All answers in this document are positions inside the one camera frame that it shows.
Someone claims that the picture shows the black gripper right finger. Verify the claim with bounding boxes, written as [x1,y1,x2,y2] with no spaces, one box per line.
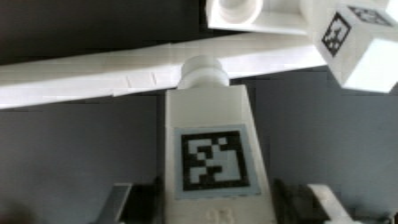
[273,179,362,224]

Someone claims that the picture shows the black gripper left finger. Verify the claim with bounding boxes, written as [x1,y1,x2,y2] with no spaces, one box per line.
[88,178,161,224]

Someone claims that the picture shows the white chair leg block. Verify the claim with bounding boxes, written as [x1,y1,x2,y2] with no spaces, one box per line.
[299,0,398,93]
[163,56,276,224]

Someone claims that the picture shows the white chair seat part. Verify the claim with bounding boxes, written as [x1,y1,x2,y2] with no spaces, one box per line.
[204,0,333,35]

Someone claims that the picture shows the white L-shaped fence frame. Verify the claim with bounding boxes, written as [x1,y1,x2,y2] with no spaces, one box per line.
[0,33,324,110]

